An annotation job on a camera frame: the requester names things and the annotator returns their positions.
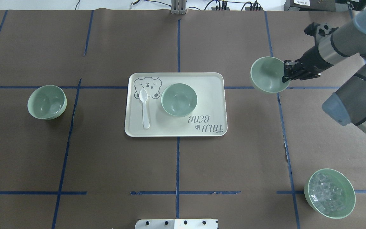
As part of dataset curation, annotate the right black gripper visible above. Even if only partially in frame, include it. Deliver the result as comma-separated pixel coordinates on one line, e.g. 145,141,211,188
282,22,338,83

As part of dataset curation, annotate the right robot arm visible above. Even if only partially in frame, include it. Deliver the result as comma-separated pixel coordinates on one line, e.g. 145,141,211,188
281,9,366,134

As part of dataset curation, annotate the cream bear print tray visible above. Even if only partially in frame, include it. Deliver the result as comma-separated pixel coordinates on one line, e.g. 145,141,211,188
125,73,228,137

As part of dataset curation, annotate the green bowl on tray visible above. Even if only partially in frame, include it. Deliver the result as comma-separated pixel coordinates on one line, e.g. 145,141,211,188
161,83,198,117

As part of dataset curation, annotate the green bowl with ice cubes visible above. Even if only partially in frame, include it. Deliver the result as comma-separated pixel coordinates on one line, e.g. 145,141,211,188
304,168,356,220

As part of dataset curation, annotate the white plastic spoon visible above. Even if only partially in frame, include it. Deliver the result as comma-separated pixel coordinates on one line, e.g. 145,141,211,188
139,88,150,129

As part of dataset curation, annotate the aluminium frame post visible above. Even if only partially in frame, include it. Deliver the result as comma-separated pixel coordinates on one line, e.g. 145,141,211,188
171,0,187,15

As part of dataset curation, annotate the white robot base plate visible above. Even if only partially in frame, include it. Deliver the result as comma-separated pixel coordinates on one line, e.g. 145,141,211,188
135,219,219,229

